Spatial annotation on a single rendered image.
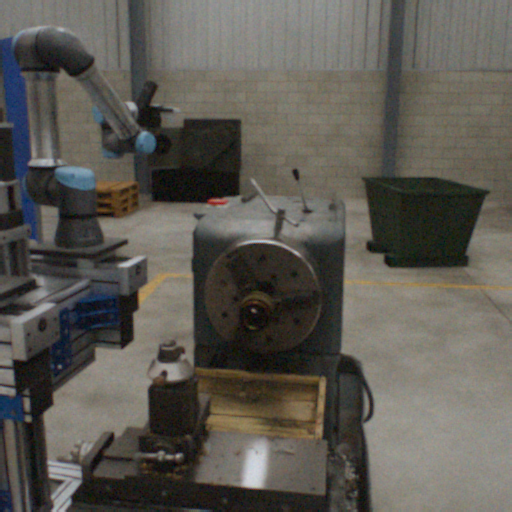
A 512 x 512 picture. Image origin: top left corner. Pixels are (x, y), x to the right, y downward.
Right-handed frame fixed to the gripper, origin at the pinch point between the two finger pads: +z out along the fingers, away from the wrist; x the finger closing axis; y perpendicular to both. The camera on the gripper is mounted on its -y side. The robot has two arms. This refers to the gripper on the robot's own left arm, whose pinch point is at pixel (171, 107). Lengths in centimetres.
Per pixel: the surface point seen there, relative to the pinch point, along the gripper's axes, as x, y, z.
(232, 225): 62, 26, -36
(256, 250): 80, 26, -48
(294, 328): 92, 46, -43
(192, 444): 107, 44, -101
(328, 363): 95, 62, -25
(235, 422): 98, 57, -75
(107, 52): -783, -10, 632
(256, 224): 68, 24, -33
